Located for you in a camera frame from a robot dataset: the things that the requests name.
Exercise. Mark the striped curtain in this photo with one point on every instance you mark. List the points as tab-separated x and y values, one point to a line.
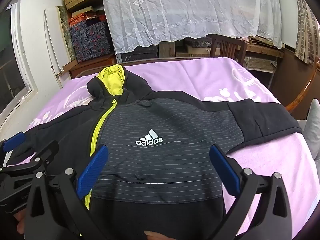
306	30

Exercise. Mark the window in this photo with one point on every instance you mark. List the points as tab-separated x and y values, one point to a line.
12	65

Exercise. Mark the grey cushion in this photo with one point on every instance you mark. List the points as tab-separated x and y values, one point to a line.
312	127

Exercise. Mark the dark wooden chair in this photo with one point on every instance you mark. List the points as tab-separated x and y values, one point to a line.
227	48

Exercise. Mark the white board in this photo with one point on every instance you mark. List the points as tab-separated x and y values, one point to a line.
56	40

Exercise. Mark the pink printed blanket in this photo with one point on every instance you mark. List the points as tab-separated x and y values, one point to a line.
270	170

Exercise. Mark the woven storage basket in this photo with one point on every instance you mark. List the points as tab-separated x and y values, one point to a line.
260	63

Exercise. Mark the black hooded jacket yellow zipper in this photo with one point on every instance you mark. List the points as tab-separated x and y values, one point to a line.
160	160

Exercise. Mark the person's left hand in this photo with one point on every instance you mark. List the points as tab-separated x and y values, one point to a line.
20	226

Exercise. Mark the white lace cloth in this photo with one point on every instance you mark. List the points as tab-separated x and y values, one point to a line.
185	12

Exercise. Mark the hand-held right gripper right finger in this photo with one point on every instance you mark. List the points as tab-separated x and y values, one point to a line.
224	172

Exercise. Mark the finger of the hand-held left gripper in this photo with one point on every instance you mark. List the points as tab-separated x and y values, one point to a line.
42	155
14	140

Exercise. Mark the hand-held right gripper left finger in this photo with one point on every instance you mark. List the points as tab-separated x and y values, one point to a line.
92	173

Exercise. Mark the stack of blue patterned boxes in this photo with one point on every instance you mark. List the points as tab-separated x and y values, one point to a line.
90	42

